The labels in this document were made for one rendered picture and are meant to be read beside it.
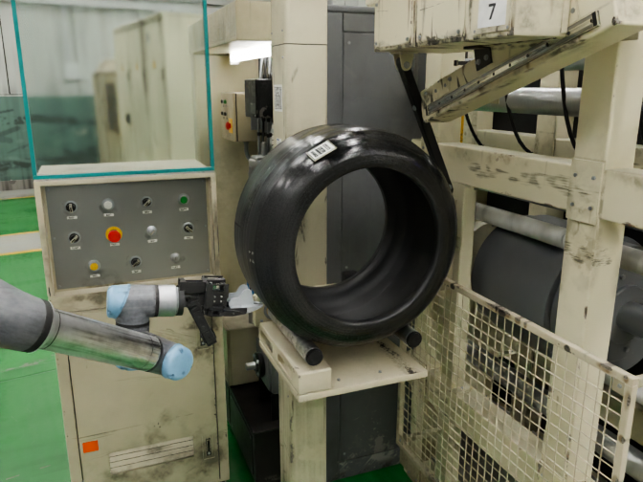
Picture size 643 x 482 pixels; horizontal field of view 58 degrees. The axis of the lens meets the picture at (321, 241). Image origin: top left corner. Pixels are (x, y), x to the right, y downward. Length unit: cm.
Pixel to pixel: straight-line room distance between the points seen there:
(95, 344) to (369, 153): 71
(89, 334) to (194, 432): 118
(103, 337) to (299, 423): 96
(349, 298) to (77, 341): 84
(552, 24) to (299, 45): 69
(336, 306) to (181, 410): 79
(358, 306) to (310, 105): 59
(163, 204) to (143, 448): 87
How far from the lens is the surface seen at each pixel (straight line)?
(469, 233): 196
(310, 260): 178
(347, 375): 159
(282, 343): 162
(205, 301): 141
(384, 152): 138
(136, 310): 138
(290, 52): 169
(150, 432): 226
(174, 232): 205
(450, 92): 166
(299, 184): 131
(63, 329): 115
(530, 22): 129
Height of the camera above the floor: 154
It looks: 15 degrees down
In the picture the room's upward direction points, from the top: straight up
